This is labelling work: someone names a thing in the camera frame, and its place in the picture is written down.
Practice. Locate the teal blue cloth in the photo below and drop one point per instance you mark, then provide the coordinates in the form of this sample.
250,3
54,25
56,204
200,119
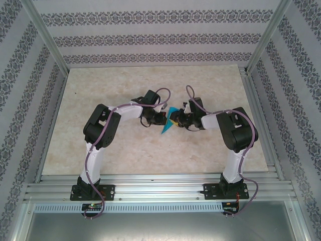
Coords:
166,128

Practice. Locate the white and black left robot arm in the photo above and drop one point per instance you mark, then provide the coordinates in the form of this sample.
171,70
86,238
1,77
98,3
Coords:
130,111

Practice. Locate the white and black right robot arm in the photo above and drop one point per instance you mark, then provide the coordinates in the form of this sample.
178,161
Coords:
209,121

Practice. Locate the grey metal sheet panel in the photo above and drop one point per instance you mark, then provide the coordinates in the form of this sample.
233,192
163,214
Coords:
160,228

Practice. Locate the small circuit board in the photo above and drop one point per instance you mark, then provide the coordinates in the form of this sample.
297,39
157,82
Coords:
230,207
92,206

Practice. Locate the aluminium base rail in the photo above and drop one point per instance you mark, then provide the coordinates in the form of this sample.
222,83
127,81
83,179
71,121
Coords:
160,188

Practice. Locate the aluminium side rail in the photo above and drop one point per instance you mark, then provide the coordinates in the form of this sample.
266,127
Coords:
63,88
249,88

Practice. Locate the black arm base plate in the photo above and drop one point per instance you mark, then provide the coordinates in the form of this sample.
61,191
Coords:
107,192
210,192

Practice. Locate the aluminium corner post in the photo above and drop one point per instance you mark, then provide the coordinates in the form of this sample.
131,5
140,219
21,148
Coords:
46,37
268,37

